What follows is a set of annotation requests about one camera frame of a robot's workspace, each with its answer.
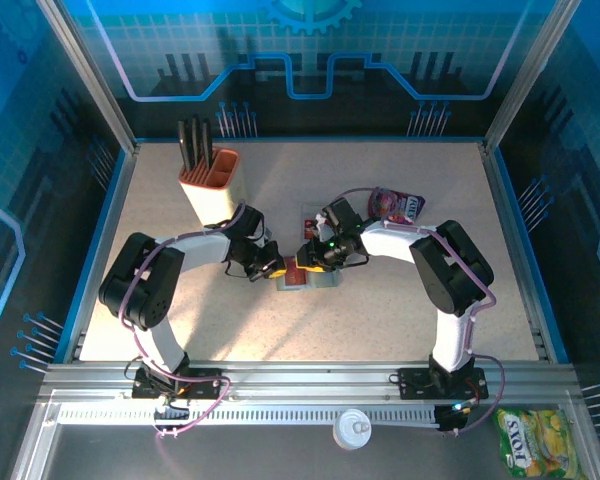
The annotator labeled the aluminium frame post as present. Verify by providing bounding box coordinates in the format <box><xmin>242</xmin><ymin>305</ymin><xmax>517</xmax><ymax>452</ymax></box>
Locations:
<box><xmin>34</xmin><ymin>0</ymin><xmax>140</xmax><ymax>154</ymax></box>
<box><xmin>481</xmin><ymin>0</ymin><xmax>585</xmax><ymax>155</ymax></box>

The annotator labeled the white slotted cable duct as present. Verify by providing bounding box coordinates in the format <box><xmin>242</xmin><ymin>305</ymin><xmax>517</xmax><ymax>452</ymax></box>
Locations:
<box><xmin>57</xmin><ymin>404</ymin><xmax>441</xmax><ymax>427</ymax></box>

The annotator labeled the purple candy bag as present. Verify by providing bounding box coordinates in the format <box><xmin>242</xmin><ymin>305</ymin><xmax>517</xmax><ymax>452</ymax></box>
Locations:
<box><xmin>368</xmin><ymin>186</ymin><xmax>427</xmax><ymax>226</ymax></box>

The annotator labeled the red card packet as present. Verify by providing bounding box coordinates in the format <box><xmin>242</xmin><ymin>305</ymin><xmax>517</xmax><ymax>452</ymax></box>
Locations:
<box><xmin>299</xmin><ymin>201</ymin><xmax>331</xmax><ymax>244</ymax></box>

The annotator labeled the white tin can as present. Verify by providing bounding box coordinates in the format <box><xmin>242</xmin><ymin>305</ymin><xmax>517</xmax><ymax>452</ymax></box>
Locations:
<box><xmin>332</xmin><ymin>408</ymin><xmax>374</xmax><ymax>451</ymax></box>

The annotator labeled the beige orange knife block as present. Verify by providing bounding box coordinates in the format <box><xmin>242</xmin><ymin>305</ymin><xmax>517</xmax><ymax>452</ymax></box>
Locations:
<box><xmin>178</xmin><ymin>147</ymin><xmax>251</xmax><ymax>231</ymax></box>

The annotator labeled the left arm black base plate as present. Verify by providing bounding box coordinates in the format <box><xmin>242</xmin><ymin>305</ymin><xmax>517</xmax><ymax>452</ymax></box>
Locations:
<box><xmin>131</xmin><ymin>367</ymin><xmax>225</xmax><ymax>400</ymax></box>

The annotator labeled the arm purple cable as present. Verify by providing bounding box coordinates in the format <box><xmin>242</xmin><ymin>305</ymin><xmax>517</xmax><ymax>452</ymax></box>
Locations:
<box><xmin>328</xmin><ymin>187</ymin><xmax>506</xmax><ymax>436</ymax></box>
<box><xmin>118</xmin><ymin>199</ymin><xmax>231</xmax><ymax>439</ymax></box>

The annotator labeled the black knife handle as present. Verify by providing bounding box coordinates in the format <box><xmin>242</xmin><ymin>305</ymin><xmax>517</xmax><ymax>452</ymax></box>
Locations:
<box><xmin>201</xmin><ymin>121</ymin><xmax>215</xmax><ymax>171</ymax></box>
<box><xmin>177</xmin><ymin>119</ymin><xmax>197</xmax><ymax>172</ymax></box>

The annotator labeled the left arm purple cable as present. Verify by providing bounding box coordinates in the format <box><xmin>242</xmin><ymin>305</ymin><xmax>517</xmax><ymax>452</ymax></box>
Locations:
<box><xmin>118</xmin><ymin>199</ymin><xmax>231</xmax><ymax>439</ymax></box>

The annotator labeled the green card holder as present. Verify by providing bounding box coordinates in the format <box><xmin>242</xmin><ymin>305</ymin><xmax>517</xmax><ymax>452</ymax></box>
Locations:
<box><xmin>274</xmin><ymin>253</ymin><xmax>341</xmax><ymax>293</ymax></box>

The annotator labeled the black electronics box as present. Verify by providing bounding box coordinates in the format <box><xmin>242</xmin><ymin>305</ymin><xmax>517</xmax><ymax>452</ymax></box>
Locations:
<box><xmin>435</xmin><ymin>403</ymin><xmax>470</xmax><ymax>435</ymax></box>

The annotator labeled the yellow green candy bag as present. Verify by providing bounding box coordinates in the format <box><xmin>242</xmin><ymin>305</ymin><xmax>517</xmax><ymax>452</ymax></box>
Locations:
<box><xmin>494</xmin><ymin>408</ymin><xmax>584</xmax><ymax>480</ymax></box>

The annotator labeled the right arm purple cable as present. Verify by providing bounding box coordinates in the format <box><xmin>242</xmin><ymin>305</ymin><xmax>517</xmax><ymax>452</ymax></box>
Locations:
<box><xmin>328</xmin><ymin>187</ymin><xmax>506</xmax><ymax>436</ymax></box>

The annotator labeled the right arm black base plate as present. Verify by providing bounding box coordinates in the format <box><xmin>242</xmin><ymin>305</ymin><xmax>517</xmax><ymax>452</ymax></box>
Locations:
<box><xmin>397</xmin><ymin>367</ymin><xmax>490</xmax><ymax>400</ymax></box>

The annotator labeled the aluminium frame rail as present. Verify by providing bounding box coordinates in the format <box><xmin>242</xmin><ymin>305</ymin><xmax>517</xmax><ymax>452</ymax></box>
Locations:
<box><xmin>39</xmin><ymin>362</ymin><xmax>581</xmax><ymax>401</ymax></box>

